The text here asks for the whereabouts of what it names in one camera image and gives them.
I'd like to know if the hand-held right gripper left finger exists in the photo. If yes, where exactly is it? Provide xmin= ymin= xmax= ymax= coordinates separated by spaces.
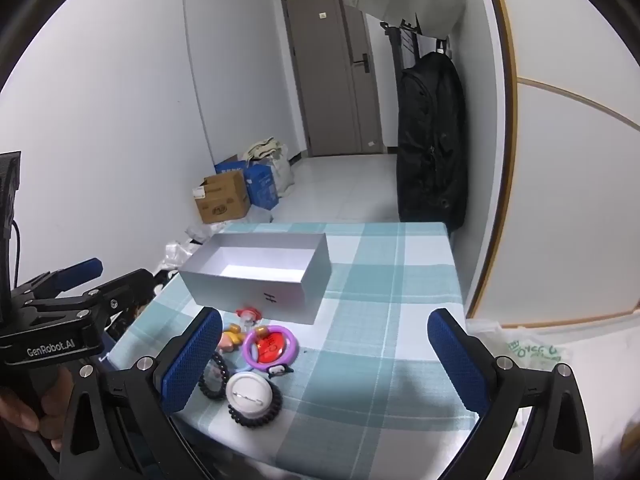
xmin=60 ymin=306 xmax=226 ymax=480

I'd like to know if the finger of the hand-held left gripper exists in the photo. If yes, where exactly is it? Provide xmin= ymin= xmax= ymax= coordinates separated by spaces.
xmin=75 ymin=268 xmax=156 ymax=331
xmin=10 ymin=257 xmax=104 ymax=306

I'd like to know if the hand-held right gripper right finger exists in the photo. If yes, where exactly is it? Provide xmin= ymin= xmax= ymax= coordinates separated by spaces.
xmin=426 ymin=308 xmax=596 ymax=480

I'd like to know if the purple plastic ring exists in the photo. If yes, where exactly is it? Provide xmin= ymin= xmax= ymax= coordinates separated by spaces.
xmin=242 ymin=325 xmax=300 ymax=368

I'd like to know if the white round badge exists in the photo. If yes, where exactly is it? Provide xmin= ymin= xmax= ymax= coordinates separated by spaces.
xmin=225 ymin=371 xmax=273 ymax=417

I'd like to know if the red round badge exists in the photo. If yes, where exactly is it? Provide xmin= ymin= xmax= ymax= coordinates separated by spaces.
xmin=255 ymin=335 xmax=293 ymax=365

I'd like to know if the black spiral hair tie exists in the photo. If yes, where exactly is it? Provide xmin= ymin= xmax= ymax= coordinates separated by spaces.
xmin=198 ymin=352 xmax=230 ymax=401
xmin=227 ymin=382 xmax=283 ymax=428

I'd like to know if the grey cardboard box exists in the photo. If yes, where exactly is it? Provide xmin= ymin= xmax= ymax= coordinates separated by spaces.
xmin=178 ymin=231 xmax=332 ymax=326

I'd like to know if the person's left hand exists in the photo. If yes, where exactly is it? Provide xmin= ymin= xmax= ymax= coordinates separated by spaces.
xmin=0 ymin=367 xmax=76 ymax=443

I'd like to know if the pink doll figure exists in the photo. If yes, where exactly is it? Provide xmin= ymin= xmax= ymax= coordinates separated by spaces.
xmin=217 ymin=325 xmax=246 ymax=353

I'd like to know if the white plastic parcel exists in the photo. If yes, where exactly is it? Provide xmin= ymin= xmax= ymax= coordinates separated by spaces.
xmin=157 ymin=240 xmax=201 ymax=273

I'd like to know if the green-print plastic bag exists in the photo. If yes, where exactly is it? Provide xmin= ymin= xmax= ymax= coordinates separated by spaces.
xmin=467 ymin=322 xmax=576 ymax=376

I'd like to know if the grey plastic parcel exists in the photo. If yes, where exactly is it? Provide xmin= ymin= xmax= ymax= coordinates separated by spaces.
xmin=185 ymin=207 xmax=273 ymax=246

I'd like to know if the teal checkered tablecloth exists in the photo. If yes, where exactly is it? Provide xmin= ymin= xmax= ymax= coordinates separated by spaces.
xmin=102 ymin=221 xmax=481 ymax=468

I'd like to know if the brown cardboard box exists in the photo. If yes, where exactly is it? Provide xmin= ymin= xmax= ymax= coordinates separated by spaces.
xmin=192 ymin=170 xmax=252 ymax=225

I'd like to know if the blue cardboard box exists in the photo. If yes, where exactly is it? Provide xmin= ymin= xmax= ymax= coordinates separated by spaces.
xmin=215 ymin=156 xmax=280 ymax=210

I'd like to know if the white wardrobe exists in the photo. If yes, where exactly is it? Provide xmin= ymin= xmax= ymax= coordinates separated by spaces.
xmin=465 ymin=0 xmax=640 ymax=321

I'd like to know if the cream tote bag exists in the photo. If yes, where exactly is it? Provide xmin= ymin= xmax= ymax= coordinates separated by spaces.
xmin=242 ymin=137 xmax=290 ymax=166

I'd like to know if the white plastic bag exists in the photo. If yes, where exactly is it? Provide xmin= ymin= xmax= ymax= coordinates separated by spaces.
xmin=270 ymin=152 xmax=296 ymax=198

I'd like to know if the black backpack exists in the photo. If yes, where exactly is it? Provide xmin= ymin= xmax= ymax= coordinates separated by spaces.
xmin=396 ymin=52 xmax=468 ymax=233

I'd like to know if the grey-brown door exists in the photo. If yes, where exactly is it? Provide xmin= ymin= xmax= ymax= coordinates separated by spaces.
xmin=281 ymin=0 xmax=386 ymax=158

